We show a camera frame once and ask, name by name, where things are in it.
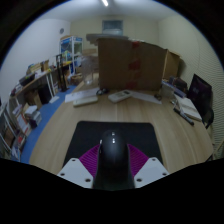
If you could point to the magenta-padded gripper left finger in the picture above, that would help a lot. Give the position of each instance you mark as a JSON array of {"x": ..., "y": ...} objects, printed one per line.
[{"x": 75, "y": 170}]

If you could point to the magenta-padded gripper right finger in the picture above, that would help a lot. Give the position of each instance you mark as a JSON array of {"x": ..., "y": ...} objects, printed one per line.
[{"x": 151, "y": 170}]

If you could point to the black computer mouse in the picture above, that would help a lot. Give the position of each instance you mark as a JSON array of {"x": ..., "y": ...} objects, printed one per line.
[{"x": 114, "y": 160}]

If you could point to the black mouse pad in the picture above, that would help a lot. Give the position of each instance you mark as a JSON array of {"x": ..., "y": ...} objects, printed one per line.
[{"x": 86, "y": 136}]

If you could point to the slim white remote control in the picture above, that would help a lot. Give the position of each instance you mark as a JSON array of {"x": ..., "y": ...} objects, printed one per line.
[{"x": 85, "y": 101}]

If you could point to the white paper sheet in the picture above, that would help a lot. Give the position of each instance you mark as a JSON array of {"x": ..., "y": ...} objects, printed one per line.
[
  {"x": 146, "y": 97},
  {"x": 75, "y": 95}
]

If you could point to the large white book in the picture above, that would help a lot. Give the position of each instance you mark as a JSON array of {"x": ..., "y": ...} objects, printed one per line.
[{"x": 190, "y": 107}]

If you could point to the cluttered shelf unit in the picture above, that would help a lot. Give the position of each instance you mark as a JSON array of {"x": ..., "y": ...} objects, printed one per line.
[{"x": 20, "y": 113}]

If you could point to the wide white remote control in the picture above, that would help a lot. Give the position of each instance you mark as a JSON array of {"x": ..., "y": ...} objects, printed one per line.
[{"x": 120, "y": 96}]

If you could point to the black office chair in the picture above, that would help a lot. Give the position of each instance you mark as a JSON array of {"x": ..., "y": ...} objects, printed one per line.
[{"x": 200, "y": 93}]

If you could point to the large brown cardboard box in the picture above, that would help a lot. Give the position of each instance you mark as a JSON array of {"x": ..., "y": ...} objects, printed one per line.
[{"x": 126, "y": 65}]

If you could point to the blue white claw machine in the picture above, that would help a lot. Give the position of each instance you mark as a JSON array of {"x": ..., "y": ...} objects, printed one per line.
[{"x": 71, "y": 50}]

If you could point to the ceiling light tube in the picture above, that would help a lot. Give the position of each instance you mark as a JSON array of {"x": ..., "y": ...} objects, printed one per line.
[{"x": 105, "y": 2}]

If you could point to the round wall clock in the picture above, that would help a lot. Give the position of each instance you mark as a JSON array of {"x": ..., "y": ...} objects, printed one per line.
[{"x": 62, "y": 30}]

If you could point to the high wall window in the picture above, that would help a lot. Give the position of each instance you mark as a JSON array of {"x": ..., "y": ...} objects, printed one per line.
[{"x": 112, "y": 27}]

